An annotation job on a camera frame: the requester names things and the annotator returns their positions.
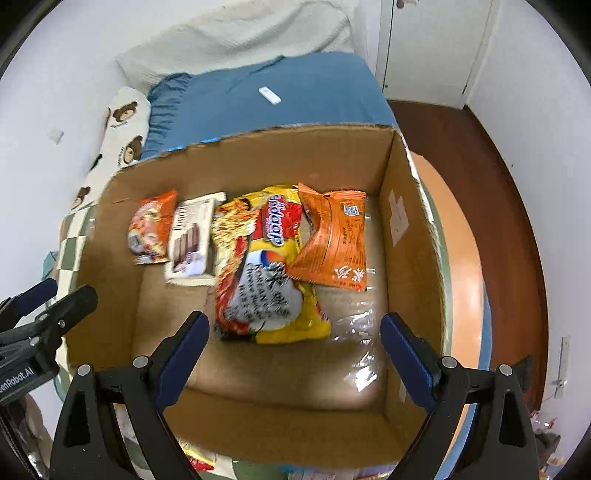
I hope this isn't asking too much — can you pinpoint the orange crinkled snack packet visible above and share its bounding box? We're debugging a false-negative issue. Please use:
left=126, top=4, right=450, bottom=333
left=284, top=182, right=369, bottom=292

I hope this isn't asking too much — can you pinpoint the bear print pillow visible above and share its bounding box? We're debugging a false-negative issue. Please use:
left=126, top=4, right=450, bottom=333
left=69, top=87, right=153, bottom=213

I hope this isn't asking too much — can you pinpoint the red yellow snack packet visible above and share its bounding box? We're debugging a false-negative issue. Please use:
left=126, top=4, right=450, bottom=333
left=178, top=440, right=218, bottom=472

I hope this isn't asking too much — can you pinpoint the yellow instant noodle packet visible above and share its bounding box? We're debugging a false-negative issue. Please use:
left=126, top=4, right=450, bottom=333
left=211, top=185, right=332, bottom=344

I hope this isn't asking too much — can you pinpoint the brown cardboard box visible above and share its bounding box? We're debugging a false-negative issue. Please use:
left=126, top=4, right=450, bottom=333
left=62, top=124, right=451, bottom=467

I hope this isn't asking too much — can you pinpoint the green white checkered mat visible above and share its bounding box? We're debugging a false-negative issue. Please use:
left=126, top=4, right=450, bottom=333
left=55, top=152, right=490, bottom=480

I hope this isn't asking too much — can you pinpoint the white quilted pillow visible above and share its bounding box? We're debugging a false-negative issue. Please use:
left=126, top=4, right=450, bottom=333
left=115, top=0, right=356, bottom=88

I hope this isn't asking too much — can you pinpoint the orange panda snack packet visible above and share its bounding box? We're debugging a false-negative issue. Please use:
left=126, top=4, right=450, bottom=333
left=127, top=189, right=178, bottom=266

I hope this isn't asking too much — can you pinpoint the white wafer packet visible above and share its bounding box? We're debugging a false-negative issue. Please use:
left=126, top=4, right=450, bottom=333
left=164, top=191, right=227, bottom=284

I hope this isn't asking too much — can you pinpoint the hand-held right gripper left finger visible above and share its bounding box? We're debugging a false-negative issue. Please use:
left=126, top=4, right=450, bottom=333
left=52, top=311, right=211, bottom=480

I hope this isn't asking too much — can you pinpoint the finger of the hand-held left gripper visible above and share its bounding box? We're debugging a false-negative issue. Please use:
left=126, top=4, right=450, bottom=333
left=0, top=278, right=59, bottom=326
left=0, top=285, right=99, bottom=347

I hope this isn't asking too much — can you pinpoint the white door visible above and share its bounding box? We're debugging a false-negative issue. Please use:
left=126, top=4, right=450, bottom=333
left=376, top=0, right=499, bottom=109

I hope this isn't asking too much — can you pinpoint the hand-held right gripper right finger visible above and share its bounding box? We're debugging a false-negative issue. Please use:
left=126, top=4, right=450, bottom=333
left=379, top=312, right=540, bottom=480

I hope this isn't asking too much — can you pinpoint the blue bedsheet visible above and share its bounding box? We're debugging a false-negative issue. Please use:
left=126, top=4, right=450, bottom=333
left=141, top=52, right=398, bottom=160

